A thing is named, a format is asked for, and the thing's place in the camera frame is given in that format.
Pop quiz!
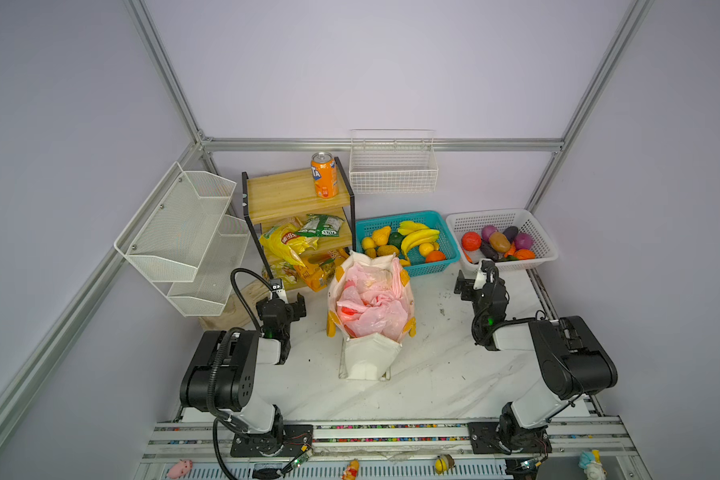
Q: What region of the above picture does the dark green round fruit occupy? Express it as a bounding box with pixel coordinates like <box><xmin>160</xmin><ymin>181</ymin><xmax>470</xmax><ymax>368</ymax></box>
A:
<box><xmin>388</xmin><ymin>232</ymin><xmax>405</xmax><ymax>249</ymax></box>

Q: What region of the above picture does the white wire wall basket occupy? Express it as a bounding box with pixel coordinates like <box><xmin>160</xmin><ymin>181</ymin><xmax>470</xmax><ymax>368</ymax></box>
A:
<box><xmin>349</xmin><ymin>129</ymin><xmax>439</xmax><ymax>194</ymax></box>

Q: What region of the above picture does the yellow pear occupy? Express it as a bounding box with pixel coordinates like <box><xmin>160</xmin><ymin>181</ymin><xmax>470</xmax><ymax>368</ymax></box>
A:
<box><xmin>371</xmin><ymin>226</ymin><xmax>392</xmax><ymax>247</ymax></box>

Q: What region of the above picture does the teal plastic fruit basket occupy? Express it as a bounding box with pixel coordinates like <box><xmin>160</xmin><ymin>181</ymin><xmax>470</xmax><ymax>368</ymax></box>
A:
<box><xmin>355</xmin><ymin>210</ymin><xmax>460</xmax><ymax>277</ymax></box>

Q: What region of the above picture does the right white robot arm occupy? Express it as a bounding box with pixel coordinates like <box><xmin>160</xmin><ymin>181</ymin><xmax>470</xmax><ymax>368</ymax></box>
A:
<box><xmin>454</xmin><ymin>260</ymin><xmax>618</xmax><ymax>455</ymax></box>

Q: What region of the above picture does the red tomato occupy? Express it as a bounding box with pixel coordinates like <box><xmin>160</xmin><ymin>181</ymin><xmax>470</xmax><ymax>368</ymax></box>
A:
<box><xmin>461</xmin><ymin>232</ymin><xmax>482</xmax><ymax>252</ymax></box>

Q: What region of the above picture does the dark purple eggplant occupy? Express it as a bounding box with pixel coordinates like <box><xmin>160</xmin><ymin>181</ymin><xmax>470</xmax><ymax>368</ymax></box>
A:
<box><xmin>480</xmin><ymin>242</ymin><xmax>501</xmax><ymax>262</ymax></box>

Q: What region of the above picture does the wooden three-tier shelf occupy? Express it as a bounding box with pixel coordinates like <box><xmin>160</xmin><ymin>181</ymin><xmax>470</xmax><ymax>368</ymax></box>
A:
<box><xmin>241</xmin><ymin>159</ymin><xmax>357</xmax><ymax>279</ymax></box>

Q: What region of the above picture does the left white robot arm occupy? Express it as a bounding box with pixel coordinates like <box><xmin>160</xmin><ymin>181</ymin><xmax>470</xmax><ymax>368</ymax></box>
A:
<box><xmin>179</xmin><ymin>268</ymin><xmax>314</xmax><ymax>458</ymax></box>

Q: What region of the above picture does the aluminium rail base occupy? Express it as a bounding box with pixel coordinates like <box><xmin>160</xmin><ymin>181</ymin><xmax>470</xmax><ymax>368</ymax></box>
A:
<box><xmin>135</xmin><ymin>396</ymin><xmax>651</xmax><ymax>479</ymax></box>

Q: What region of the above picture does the orange snack bag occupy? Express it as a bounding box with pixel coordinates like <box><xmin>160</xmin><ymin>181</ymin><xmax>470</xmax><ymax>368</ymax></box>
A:
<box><xmin>294</xmin><ymin>248</ymin><xmax>349</xmax><ymax>292</ymax></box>

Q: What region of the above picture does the brown potato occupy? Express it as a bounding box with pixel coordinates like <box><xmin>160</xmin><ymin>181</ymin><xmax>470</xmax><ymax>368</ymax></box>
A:
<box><xmin>489</xmin><ymin>231</ymin><xmax>512</xmax><ymax>254</ymax></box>

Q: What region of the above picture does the yellow banana bunch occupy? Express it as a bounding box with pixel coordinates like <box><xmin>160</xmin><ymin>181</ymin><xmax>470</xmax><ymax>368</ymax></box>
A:
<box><xmin>398</xmin><ymin>221</ymin><xmax>440</xmax><ymax>257</ymax></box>

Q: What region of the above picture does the purple round vegetable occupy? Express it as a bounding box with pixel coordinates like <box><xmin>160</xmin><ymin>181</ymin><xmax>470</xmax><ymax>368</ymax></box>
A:
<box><xmin>514</xmin><ymin>232</ymin><xmax>534</xmax><ymax>250</ymax></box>

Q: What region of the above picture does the green snack bag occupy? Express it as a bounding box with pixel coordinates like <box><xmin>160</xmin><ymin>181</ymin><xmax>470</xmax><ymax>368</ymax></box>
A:
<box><xmin>297</xmin><ymin>214</ymin><xmax>344</xmax><ymax>238</ymax></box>

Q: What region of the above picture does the white plastic vegetable basket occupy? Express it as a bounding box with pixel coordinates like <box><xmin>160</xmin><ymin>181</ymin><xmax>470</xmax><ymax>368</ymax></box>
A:
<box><xmin>445</xmin><ymin>209</ymin><xmax>559</xmax><ymax>275</ymax></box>

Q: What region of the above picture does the orange fruit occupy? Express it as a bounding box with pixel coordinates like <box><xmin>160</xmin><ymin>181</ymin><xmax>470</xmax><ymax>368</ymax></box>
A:
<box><xmin>425</xmin><ymin>250</ymin><xmax>447</xmax><ymax>263</ymax></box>

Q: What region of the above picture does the pink plastic grocery bag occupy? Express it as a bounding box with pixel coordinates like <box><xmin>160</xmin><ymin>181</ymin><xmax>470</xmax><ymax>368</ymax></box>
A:
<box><xmin>336</xmin><ymin>257</ymin><xmax>413</xmax><ymax>341</ymax></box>

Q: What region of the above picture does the orange soda can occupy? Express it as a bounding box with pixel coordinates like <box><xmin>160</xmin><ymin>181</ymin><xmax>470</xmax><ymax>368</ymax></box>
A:
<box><xmin>310</xmin><ymin>151</ymin><xmax>339</xmax><ymax>199</ymax></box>

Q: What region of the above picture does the white canvas tote bag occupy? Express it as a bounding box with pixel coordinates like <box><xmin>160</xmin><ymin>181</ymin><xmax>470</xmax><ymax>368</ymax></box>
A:
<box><xmin>326</xmin><ymin>252</ymin><xmax>416</xmax><ymax>381</ymax></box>

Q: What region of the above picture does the yellow chips bag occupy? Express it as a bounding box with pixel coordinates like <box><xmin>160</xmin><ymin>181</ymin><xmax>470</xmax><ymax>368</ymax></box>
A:
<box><xmin>259</xmin><ymin>222</ymin><xmax>318</xmax><ymax>266</ymax></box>

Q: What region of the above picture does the white mesh two-tier rack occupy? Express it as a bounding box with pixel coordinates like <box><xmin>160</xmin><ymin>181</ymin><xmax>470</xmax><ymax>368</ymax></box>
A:
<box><xmin>114</xmin><ymin>163</ymin><xmax>250</xmax><ymax>317</ymax></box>

